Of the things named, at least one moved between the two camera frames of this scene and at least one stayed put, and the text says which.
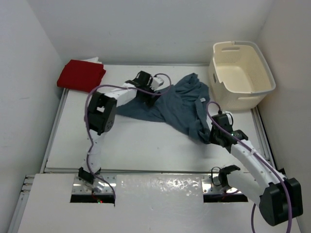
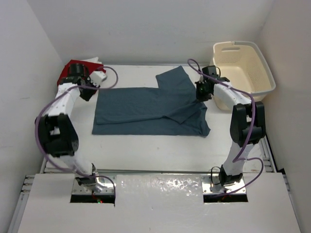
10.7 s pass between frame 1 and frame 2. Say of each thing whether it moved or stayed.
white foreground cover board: stayed
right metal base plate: stayed
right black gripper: moved
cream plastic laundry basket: stayed
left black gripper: moved
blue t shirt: moved
